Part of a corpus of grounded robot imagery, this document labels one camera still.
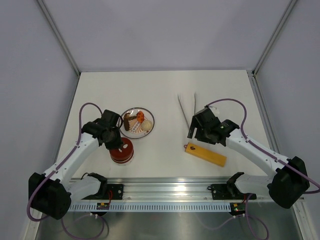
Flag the round food plate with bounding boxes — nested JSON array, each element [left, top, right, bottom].
[[120, 107, 155, 139]]

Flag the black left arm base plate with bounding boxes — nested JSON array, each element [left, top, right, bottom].
[[83, 183, 124, 200]]

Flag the aluminium front rail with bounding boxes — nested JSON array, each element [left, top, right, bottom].
[[67, 176, 306, 203]]

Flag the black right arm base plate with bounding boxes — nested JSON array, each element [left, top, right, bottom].
[[206, 183, 249, 200]]

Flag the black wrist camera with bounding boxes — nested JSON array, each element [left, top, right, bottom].
[[101, 109, 121, 128], [194, 105, 221, 127]]

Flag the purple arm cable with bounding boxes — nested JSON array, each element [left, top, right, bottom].
[[26, 102, 111, 238], [199, 98, 320, 237]]

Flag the orange round food piece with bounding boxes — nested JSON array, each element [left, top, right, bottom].
[[136, 111, 145, 123]]

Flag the red round lunch box lid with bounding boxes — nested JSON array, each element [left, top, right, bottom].
[[109, 137, 134, 165]]

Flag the round steel lunch box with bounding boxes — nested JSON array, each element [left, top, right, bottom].
[[109, 147, 134, 165]]

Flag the white slotted cable duct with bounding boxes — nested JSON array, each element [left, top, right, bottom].
[[68, 201, 231, 213]]

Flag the yellow cutlery case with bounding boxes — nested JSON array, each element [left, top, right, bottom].
[[183, 142, 227, 167]]

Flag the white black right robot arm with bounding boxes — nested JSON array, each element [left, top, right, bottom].
[[187, 112, 310, 209]]

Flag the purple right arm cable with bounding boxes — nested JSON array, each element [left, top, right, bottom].
[[199, 98, 320, 237]]

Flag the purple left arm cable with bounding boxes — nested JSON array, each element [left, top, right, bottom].
[[26, 102, 111, 238]]

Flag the white steamed bun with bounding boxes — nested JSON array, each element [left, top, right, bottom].
[[140, 119, 153, 132]]

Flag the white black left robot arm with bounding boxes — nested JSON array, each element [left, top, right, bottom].
[[26, 121, 123, 222]]

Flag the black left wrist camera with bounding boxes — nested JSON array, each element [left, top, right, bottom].
[[101, 109, 121, 128]]

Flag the brown food piece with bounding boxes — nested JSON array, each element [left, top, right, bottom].
[[123, 113, 131, 131]]

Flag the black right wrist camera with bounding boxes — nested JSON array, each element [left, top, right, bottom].
[[194, 105, 221, 127]]

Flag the aluminium frame post right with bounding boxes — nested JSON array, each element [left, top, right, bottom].
[[251, 0, 300, 78]]

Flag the metal tongs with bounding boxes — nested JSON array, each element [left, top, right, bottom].
[[177, 92, 197, 129]]

